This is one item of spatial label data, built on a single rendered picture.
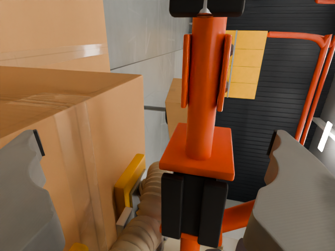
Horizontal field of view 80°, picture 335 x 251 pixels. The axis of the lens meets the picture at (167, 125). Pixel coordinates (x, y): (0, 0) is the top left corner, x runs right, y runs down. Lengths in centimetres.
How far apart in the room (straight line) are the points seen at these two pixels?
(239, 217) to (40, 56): 70
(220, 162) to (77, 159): 15
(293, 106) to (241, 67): 496
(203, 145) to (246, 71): 743
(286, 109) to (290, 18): 411
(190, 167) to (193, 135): 3
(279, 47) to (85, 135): 1088
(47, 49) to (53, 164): 61
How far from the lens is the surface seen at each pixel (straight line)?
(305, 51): 1130
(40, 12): 79
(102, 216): 33
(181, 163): 16
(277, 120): 1183
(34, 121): 19
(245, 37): 748
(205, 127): 15
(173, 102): 195
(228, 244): 186
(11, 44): 71
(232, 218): 24
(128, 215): 29
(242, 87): 766
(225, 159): 17
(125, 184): 33
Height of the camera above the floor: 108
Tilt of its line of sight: 12 degrees down
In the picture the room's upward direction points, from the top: 96 degrees clockwise
